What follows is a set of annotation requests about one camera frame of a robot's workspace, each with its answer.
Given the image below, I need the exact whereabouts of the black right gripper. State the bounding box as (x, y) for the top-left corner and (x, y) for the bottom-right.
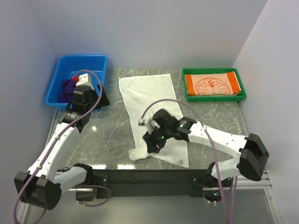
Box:
(143, 123), (173, 154)

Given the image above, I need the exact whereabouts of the white towel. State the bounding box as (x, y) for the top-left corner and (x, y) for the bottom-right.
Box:
(119, 74), (189, 168)

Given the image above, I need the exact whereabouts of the orange Doraemon towel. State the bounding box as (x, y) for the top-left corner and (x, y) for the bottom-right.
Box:
(185, 71), (242, 97)

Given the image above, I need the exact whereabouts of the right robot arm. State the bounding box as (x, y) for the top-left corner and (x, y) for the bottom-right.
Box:
(138, 109), (270, 186)

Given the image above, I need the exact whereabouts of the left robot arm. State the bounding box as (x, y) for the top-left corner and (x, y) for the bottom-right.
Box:
(14, 84), (110, 210)

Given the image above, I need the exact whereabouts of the purple towel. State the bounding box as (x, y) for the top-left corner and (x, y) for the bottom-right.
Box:
(58, 79), (76, 103)

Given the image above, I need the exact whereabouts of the blue plastic bin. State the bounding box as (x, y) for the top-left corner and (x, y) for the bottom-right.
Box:
(45, 55), (108, 112)

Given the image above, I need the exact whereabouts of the green plastic tray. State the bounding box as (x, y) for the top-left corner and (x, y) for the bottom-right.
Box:
(182, 68), (247, 102)

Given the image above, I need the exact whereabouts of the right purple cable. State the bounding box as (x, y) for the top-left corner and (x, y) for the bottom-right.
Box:
(139, 99), (238, 224)

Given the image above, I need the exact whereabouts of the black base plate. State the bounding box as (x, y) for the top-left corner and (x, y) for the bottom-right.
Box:
(65, 169), (233, 202)

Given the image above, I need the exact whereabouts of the aluminium mounting rail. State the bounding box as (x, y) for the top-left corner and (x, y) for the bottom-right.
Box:
(13, 169), (271, 224)

